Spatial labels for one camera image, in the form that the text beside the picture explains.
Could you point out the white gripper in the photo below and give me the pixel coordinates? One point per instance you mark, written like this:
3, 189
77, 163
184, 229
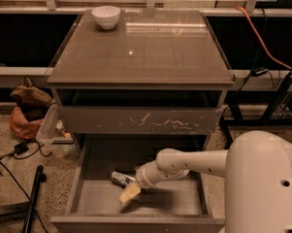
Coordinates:
143, 178

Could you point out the silver redbull can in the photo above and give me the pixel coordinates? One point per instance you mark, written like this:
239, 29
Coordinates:
121, 178

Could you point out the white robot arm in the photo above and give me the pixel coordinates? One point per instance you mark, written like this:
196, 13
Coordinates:
257, 169

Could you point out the open grey middle drawer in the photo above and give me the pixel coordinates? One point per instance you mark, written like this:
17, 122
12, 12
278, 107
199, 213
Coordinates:
171, 207

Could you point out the grey drawer cabinet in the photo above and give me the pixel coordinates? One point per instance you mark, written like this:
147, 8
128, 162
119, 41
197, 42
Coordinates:
157, 75

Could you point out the black metal stand leg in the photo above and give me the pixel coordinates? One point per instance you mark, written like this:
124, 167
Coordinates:
40, 177

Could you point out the clear plastic bin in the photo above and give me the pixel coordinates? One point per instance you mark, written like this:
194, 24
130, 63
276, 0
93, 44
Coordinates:
53, 136

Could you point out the black power adapter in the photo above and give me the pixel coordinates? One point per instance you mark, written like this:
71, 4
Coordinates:
21, 148

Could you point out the white ceramic bowl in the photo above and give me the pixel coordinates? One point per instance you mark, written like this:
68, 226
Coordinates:
106, 17

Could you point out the black table frame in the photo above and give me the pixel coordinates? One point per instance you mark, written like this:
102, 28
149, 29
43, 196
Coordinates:
277, 113

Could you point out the black plug on rail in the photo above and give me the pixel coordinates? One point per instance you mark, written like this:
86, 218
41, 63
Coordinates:
257, 72

